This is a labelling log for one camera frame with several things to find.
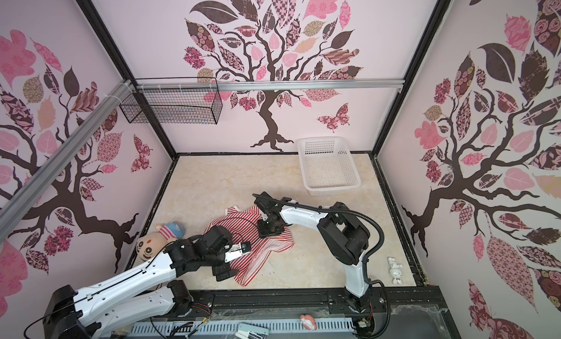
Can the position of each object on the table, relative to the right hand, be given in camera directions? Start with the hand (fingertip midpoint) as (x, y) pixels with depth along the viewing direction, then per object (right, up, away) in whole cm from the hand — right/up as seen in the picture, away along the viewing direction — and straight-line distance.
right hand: (261, 233), depth 88 cm
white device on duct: (-1, -25, -22) cm, 33 cm away
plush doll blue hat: (-40, -1, -10) cm, 41 cm away
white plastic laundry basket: (+32, +29, +25) cm, 50 cm away
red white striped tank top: (-9, +2, +9) cm, 13 cm away
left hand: (-10, -7, -10) cm, 16 cm away
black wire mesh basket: (-40, +57, +6) cm, 70 cm away
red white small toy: (+17, -21, -23) cm, 36 cm away
